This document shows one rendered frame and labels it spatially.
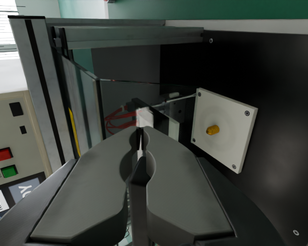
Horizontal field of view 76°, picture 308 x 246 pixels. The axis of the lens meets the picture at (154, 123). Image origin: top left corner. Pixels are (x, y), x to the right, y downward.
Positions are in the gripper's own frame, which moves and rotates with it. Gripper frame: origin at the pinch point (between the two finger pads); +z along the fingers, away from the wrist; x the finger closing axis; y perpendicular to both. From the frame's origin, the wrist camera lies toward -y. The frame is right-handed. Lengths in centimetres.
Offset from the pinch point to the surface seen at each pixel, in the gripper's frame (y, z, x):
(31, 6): -41, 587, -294
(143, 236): 10.5, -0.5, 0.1
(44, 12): -27, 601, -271
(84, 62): -0.3, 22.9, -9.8
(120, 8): -11, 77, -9
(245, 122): 10.6, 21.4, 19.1
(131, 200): 6.3, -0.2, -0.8
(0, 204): 25.3, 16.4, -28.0
